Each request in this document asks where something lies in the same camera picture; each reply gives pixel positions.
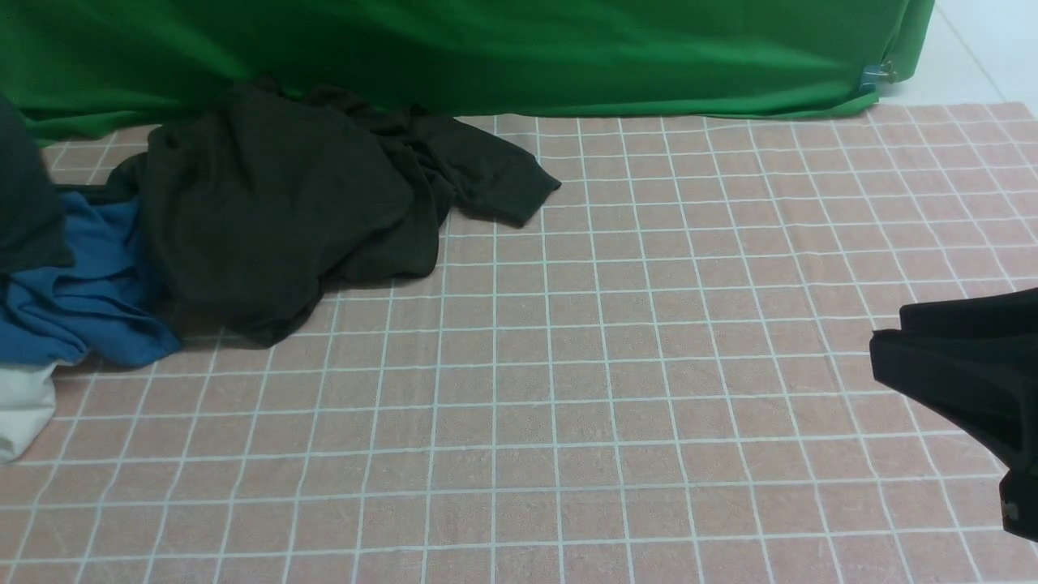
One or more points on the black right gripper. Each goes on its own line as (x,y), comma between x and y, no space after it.
(974,362)

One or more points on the dark gray long-sleeve top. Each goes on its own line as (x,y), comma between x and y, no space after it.
(253,208)

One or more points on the dark teal-gray garment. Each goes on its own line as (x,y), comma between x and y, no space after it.
(33,219)

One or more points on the blue binder clip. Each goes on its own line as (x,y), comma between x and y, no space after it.
(877,76)

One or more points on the pink checkered tablecloth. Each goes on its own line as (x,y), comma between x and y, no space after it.
(663,378)

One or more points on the blue garment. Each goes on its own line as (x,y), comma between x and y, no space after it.
(103,304)

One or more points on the white garment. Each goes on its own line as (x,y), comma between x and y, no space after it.
(28,403)

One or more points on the green backdrop cloth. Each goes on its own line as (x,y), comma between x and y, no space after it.
(86,68)

